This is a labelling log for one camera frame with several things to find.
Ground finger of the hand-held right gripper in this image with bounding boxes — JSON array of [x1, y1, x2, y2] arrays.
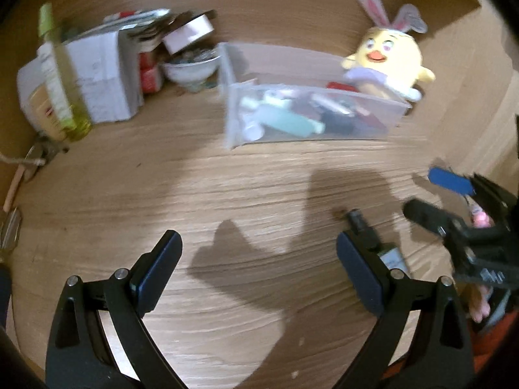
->
[[428, 166, 512, 228], [402, 198, 467, 244]]

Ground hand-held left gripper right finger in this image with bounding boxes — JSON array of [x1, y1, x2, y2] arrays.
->
[[336, 231, 475, 389]]

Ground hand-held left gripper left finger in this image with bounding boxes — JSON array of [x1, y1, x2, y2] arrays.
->
[[45, 230, 189, 389]]

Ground dark green bottle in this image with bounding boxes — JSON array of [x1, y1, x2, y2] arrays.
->
[[344, 208, 410, 272]]

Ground red paper packet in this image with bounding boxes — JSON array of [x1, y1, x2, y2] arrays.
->
[[326, 82, 390, 130]]

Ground white and green tube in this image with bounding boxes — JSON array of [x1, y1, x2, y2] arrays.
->
[[255, 103, 325, 137]]

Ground clear plastic storage bin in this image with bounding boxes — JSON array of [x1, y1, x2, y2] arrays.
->
[[217, 41, 412, 150]]

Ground person's right hand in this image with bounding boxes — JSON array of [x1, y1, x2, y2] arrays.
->
[[470, 284, 493, 324]]

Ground yellow chick plush toy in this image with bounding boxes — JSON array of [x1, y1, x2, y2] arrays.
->
[[341, 0, 436, 102]]

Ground thin-rimmed eyeglasses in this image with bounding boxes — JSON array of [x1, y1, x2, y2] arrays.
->
[[0, 206, 23, 252]]

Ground brown eyeglasses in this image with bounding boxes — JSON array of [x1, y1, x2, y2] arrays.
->
[[24, 142, 69, 171]]

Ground small red box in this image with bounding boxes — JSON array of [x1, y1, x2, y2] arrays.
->
[[138, 51, 165, 95]]

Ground white folded paper pack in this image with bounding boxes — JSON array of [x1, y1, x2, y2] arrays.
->
[[16, 30, 144, 124]]

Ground white bowl of marbles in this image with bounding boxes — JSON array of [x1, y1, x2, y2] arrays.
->
[[163, 48, 222, 88]]

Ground yellow-green spray bottle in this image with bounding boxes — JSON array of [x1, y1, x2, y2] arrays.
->
[[37, 2, 94, 142]]

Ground small pink and white box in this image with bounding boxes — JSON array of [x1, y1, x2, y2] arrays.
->
[[162, 14, 215, 55]]

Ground stack of books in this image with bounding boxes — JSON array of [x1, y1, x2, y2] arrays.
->
[[101, 8, 217, 43]]

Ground white cord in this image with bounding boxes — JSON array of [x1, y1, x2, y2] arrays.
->
[[2, 156, 47, 211]]

